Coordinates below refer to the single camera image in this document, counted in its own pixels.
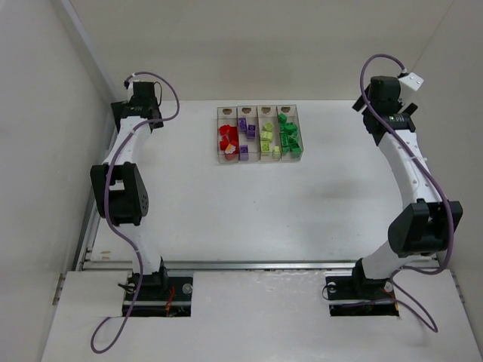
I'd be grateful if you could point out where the small green lego brick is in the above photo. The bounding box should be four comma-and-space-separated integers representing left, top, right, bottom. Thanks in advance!
280, 122, 298, 134

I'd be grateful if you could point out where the green arch lego brick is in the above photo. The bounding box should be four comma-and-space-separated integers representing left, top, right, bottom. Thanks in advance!
278, 114, 288, 125

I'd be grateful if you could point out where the green square lego brick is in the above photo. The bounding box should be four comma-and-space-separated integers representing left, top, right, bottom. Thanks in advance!
290, 147, 302, 159

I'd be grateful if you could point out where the long green lego brick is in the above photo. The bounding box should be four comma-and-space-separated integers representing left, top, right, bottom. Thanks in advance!
280, 133, 300, 149

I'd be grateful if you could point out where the lime small lego brick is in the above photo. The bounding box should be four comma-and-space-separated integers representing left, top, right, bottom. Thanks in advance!
263, 122, 274, 132

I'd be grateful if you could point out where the lime green lego brick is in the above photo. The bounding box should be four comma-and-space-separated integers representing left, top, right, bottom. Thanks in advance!
260, 141, 273, 157

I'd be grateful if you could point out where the red cross lego piece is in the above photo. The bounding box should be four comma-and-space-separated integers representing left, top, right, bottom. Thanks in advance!
219, 137, 230, 152

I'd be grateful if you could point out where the red double round lego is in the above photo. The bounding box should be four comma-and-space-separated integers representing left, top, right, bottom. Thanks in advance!
228, 126, 239, 145

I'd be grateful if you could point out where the red flower round lego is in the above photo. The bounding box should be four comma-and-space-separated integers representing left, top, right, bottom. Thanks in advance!
224, 143, 238, 161

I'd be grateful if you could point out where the purple slope lego brick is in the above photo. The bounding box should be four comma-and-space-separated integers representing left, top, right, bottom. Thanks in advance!
238, 118, 248, 133

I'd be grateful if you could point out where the purple arch lego brick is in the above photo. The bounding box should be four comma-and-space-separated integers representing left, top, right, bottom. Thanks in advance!
239, 145, 250, 161

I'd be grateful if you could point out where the lime square lego brick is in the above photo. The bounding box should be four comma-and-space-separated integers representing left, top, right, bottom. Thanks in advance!
260, 130, 273, 143

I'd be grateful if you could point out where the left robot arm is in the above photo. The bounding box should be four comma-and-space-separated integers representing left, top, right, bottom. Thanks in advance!
90, 81, 168, 295

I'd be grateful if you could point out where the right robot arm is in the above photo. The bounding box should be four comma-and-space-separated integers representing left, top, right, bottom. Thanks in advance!
352, 73, 463, 294

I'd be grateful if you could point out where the clear bin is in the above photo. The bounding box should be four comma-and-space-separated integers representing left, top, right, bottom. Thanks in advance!
237, 106, 260, 163
276, 105, 304, 162
216, 107, 239, 164
257, 106, 281, 162

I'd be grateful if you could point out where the red round lego pair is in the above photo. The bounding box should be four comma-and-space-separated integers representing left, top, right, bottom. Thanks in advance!
218, 124, 232, 137

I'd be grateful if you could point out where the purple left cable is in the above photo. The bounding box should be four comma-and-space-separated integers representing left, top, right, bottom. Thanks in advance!
89, 71, 181, 354

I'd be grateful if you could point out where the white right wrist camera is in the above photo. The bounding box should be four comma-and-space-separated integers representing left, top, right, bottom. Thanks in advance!
398, 72, 424, 94

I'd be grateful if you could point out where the aluminium front rail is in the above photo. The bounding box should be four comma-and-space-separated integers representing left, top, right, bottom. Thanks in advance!
76, 259, 355, 271

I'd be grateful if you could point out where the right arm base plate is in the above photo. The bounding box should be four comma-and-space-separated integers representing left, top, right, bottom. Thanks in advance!
323, 275, 399, 318

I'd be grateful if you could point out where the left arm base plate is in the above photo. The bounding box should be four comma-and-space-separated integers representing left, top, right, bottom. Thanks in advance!
131, 273, 193, 318

